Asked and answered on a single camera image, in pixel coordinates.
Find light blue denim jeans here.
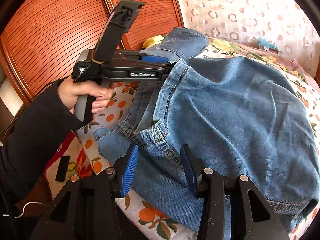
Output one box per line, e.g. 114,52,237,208
94,57,319,232

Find person's left forearm black sleeve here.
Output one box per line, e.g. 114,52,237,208
1,81,84,203

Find person's left hand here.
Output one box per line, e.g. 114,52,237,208
57,77,118,114

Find yellow plush toy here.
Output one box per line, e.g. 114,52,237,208
142,35,165,49

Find dark blue folded jeans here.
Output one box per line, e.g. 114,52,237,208
140,27,209,62

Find orange print bed sheet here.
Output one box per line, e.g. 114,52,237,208
77,37,319,239

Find wooden louvered wardrobe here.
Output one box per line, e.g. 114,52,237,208
1,0,183,101

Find circle pattern sheer curtain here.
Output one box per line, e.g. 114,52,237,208
178,0,319,76

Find cardboard box with blue items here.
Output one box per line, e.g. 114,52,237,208
258,37,279,54

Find pink floral blanket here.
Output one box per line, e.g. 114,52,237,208
208,37,315,79

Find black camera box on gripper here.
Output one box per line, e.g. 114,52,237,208
92,0,145,64

